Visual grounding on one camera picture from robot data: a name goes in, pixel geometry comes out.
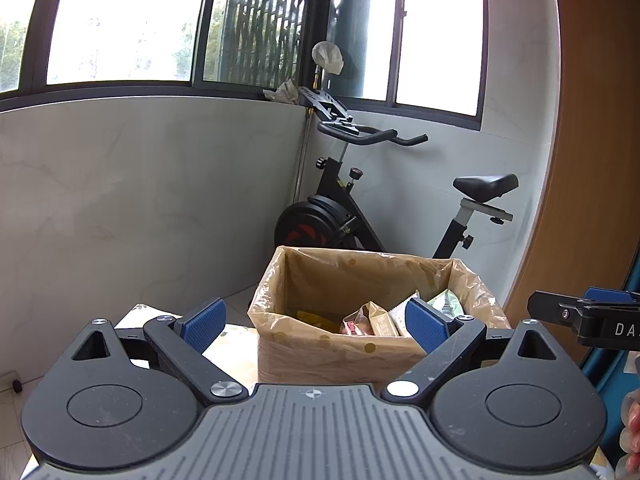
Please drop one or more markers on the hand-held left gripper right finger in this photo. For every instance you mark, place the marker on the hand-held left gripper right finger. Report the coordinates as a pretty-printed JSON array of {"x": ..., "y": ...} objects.
[{"x": 425, "y": 327}]

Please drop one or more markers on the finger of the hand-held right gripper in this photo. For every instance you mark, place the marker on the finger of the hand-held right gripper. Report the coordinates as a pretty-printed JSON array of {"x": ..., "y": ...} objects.
[
  {"x": 550, "y": 307},
  {"x": 612, "y": 295}
]

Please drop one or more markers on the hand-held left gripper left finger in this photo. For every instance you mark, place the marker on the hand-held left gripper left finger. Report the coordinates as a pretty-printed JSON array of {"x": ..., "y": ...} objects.
[{"x": 205, "y": 322}]

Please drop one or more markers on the brown cardboard box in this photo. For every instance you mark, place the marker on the brown cardboard box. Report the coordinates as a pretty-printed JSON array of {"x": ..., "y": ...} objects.
[{"x": 300, "y": 360}]

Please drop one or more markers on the person's right hand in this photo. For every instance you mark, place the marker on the person's right hand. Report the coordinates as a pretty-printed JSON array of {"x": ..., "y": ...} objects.
[{"x": 634, "y": 425}]

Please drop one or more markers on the white snack packet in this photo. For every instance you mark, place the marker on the white snack packet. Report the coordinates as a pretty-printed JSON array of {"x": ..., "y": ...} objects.
[{"x": 400, "y": 315}]

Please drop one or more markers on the pale green snack packet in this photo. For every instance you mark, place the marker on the pale green snack packet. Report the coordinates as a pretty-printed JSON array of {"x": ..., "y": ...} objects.
[{"x": 445, "y": 305}]

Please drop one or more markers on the checked floral tablecloth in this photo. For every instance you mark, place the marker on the checked floral tablecloth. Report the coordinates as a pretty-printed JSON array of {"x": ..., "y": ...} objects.
[{"x": 235, "y": 350}]

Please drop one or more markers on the yellow snack packet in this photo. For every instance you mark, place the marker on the yellow snack packet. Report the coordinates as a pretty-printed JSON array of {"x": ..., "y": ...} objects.
[{"x": 315, "y": 321}]

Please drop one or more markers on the black exercise bike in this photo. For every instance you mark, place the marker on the black exercise bike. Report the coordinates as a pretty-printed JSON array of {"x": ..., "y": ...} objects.
[{"x": 330, "y": 220}]

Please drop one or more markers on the black caster wheel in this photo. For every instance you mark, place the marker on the black caster wheel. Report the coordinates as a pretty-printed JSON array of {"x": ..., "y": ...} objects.
[{"x": 18, "y": 382}]

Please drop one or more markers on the thin metal pole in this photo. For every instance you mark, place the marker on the thin metal pole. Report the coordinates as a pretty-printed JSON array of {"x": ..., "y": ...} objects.
[{"x": 303, "y": 150}]

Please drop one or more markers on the crumpled beige rag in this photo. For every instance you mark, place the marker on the crumpled beige rag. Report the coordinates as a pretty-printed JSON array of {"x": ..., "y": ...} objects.
[{"x": 285, "y": 92}]

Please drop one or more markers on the white plastic bag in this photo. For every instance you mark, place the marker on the white plastic bag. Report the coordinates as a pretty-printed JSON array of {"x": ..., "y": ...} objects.
[{"x": 327, "y": 57}]

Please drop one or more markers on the dark framed window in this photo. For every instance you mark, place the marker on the dark framed window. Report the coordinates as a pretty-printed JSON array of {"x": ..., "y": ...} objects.
[{"x": 195, "y": 25}]

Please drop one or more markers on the perforated metal screen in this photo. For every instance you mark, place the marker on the perforated metal screen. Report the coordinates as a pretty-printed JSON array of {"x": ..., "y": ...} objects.
[{"x": 260, "y": 20}]

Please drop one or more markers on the dark vertical pipe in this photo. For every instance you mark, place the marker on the dark vertical pipe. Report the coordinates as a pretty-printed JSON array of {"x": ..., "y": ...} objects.
[{"x": 350, "y": 25}]

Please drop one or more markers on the green trees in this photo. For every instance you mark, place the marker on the green trees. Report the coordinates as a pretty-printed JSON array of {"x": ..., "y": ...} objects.
[{"x": 10, "y": 52}]

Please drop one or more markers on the wooden wall panel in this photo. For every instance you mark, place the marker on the wooden wall panel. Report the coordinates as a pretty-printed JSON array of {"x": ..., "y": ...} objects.
[{"x": 600, "y": 160}]

